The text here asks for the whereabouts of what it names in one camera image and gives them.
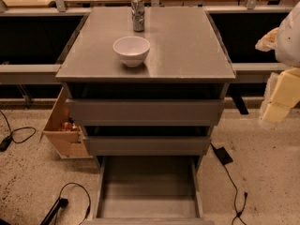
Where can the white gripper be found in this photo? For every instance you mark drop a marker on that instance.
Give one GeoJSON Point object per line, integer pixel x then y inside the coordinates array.
{"type": "Point", "coordinates": [289, 39]}

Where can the grey bottom drawer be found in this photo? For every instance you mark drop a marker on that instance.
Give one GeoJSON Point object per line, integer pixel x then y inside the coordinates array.
{"type": "Point", "coordinates": [148, 191]}

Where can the grey drawer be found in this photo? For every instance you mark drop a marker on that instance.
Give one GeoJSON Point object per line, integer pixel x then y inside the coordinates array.
{"type": "Point", "coordinates": [133, 112]}
{"type": "Point", "coordinates": [148, 191]}
{"type": "Point", "coordinates": [147, 141]}

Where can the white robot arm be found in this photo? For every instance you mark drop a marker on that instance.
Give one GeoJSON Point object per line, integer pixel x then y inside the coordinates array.
{"type": "Point", "coordinates": [285, 41]}

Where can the grey drawer cabinet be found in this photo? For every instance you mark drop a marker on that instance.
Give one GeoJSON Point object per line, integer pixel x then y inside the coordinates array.
{"type": "Point", "coordinates": [186, 60]}

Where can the grey middle drawer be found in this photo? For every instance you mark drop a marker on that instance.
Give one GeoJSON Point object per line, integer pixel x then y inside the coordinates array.
{"type": "Point", "coordinates": [147, 141]}

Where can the grey top drawer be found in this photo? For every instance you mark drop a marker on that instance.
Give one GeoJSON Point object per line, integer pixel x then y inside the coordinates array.
{"type": "Point", "coordinates": [133, 112]}

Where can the black power adapter right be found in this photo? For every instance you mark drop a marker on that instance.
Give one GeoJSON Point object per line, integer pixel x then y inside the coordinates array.
{"type": "Point", "coordinates": [224, 158]}

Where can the white ceramic bowl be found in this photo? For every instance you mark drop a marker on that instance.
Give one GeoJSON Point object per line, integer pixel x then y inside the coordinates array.
{"type": "Point", "coordinates": [131, 51]}

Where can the silver drink can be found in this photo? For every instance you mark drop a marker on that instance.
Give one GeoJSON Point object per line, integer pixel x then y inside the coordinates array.
{"type": "Point", "coordinates": [137, 14]}

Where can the orange items in box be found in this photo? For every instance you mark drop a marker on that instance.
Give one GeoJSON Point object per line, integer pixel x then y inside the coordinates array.
{"type": "Point", "coordinates": [67, 126]}

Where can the cardboard box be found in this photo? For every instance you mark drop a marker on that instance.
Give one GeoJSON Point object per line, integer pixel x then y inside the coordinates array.
{"type": "Point", "coordinates": [67, 144]}

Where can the black bar bottom left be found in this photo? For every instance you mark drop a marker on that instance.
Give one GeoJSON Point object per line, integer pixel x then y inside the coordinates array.
{"type": "Point", "coordinates": [59, 203]}

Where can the grey metal rail right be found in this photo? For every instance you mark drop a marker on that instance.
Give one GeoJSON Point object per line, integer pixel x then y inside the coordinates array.
{"type": "Point", "coordinates": [255, 72]}

